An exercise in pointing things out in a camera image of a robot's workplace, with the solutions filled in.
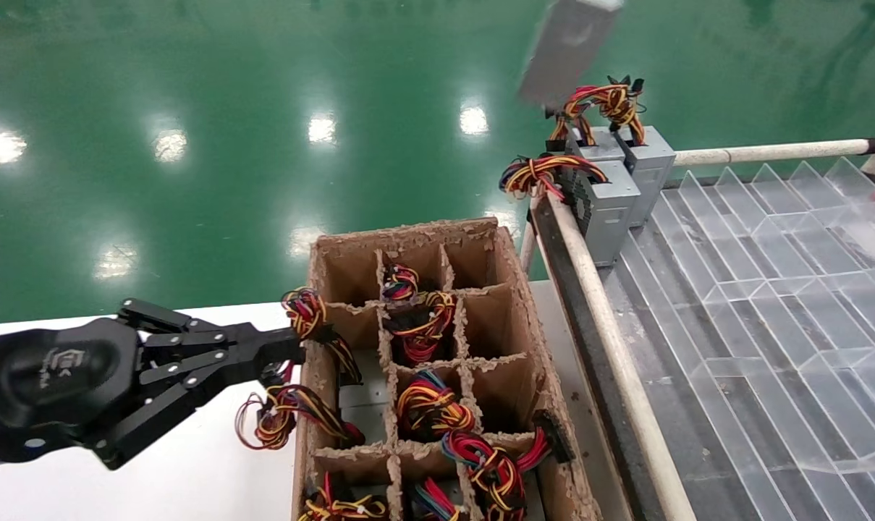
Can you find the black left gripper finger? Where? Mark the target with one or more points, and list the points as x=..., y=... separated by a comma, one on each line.
x=213, y=336
x=184, y=394

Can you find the transparent plastic divider tray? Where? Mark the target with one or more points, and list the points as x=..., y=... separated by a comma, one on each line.
x=770, y=289

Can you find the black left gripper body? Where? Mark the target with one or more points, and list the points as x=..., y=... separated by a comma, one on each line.
x=53, y=383

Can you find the long white rack pipe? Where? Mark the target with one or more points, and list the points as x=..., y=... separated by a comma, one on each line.
x=611, y=340

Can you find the black rack rail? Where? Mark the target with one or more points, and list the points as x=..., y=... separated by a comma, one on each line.
x=589, y=376

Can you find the white rack cross pipe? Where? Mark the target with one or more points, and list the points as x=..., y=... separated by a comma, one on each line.
x=770, y=152

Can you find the brown cardboard divider box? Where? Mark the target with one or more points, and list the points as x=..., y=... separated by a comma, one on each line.
x=489, y=318

